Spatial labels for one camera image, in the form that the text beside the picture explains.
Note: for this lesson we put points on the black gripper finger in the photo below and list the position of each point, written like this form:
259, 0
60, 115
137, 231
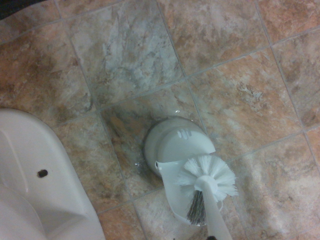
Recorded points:
211, 237

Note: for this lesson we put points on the white toilet brush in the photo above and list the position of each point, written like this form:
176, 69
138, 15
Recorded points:
207, 175

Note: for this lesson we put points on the white toilet brush holder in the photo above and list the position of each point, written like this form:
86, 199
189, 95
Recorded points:
170, 142

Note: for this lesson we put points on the white toilet bowl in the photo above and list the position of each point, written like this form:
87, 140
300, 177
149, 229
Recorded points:
30, 175

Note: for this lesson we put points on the long black baseboard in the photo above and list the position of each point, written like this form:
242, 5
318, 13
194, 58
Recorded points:
15, 6

